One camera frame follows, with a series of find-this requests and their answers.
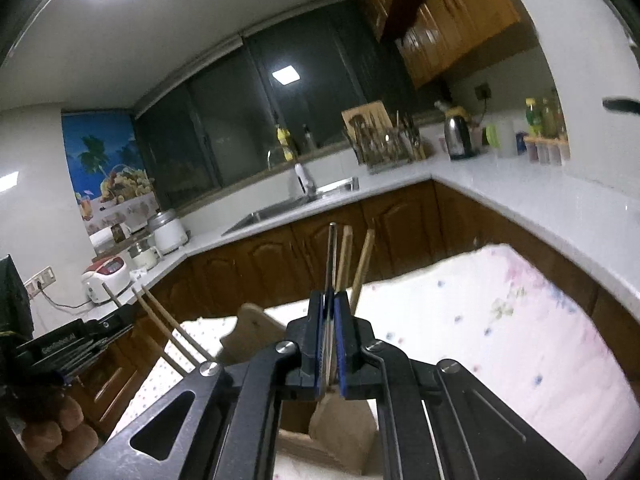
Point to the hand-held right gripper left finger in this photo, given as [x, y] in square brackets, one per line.
[316, 340]

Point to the small cream pot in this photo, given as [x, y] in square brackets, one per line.
[145, 257]

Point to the metal chopstick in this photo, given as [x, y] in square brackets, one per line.
[332, 260]

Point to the wooden chopstick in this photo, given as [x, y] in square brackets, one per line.
[364, 265]
[345, 255]
[175, 365]
[170, 322]

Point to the dark small bottle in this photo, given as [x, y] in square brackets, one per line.
[308, 139]

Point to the tropical fruit wall poster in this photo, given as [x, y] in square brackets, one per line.
[107, 170]

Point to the black wall outlet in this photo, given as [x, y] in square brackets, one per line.
[483, 92]

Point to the wooden base cabinets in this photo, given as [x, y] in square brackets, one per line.
[400, 230]

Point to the steel electric kettle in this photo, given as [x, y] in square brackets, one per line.
[460, 135]

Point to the white electric pot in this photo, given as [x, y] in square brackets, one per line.
[169, 235]

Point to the wooden utensil holder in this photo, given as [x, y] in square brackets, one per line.
[345, 430]

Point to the white plastic cup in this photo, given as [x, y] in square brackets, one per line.
[506, 139]

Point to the person's left hand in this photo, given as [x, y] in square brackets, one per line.
[62, 430]

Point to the steel kitchen sink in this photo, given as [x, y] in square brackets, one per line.
[290, 207]

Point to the green plastic item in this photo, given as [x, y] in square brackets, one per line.
[492, 136]

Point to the spice jar set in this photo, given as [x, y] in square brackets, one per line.
[547, 151]

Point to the white and red rice cooker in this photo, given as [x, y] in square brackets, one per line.
[105, 275]

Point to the clear condiment bottle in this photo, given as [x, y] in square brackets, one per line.
[554, 115]

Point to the wooden upper cabinets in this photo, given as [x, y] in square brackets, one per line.
[440, 25]

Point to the white kitchen faucet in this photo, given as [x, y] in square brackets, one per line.
[305, 180]

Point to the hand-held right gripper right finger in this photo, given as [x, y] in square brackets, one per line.
[344, 345]

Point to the dark kitchen window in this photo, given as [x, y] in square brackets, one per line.
[225, 125]

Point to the wooden cutting board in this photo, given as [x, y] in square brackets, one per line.
[365, 125]

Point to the white floral tablecloth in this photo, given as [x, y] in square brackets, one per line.
[500, 335]

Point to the white kitchen countertop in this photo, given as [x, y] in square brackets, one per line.
[525, 200]

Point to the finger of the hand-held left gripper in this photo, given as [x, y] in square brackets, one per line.
[119, 319]

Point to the wall socket strip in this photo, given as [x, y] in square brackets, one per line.
[39, 282]

